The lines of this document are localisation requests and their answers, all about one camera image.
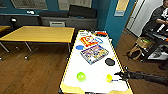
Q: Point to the long wooden bench table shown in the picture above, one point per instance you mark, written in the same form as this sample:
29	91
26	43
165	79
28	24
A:
40	34

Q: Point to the purple board game box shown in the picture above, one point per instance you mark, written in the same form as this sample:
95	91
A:
94	54

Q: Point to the wooden air hockey table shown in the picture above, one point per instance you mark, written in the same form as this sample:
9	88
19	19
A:
95	71

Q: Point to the person in dark top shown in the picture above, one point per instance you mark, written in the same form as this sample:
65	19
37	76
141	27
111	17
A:
160	18

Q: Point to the dark grey sofa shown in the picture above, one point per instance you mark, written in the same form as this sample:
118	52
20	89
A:
80	22
26	20

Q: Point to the green ball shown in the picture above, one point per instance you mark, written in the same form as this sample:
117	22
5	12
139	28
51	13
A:
81	76

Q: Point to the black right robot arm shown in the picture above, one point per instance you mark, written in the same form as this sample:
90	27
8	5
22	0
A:
150	77

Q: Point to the yellow wall notice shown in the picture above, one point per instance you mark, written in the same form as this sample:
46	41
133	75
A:
121	7

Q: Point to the red yellow board game box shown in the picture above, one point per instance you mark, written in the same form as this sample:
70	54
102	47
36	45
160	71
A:
88	41

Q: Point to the brown black backpack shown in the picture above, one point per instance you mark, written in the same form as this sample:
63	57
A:
134	52

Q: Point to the tan tote bag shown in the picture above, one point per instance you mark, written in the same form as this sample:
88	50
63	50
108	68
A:
144	42

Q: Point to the red orange flat object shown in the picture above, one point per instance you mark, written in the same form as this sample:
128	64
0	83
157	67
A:
101	33

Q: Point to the white open door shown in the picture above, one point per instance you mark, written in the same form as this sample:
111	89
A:
138	16

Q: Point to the black air hockey pusher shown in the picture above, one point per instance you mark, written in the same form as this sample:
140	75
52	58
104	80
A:
109	61

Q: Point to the small blue disc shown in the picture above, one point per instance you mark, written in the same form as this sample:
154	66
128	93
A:
79	47

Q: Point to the interior glass window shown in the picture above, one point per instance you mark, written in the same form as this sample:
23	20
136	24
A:
28	4
75	4
2	3

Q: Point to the black sofa back cushion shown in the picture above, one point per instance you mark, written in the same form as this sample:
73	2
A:
82	11

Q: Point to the white wall outlet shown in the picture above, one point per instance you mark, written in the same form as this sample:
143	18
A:
30	12

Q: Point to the wooden rectangular table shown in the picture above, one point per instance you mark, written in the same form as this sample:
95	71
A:
3	28

